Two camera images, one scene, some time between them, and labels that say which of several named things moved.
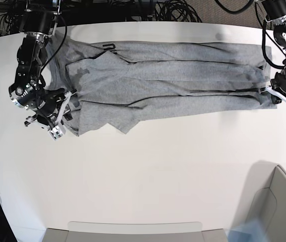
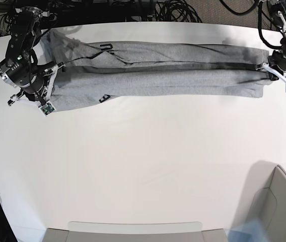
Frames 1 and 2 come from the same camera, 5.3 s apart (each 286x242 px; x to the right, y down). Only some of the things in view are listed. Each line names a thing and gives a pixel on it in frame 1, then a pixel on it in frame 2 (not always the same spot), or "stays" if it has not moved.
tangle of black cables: (175, 10) stays
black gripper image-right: (281, 84) → (281, 62)
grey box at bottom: (150, 231) stays
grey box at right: (279, 209) stays
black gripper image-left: (49, 100) → (34, 93)
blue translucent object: (250, 230) stays
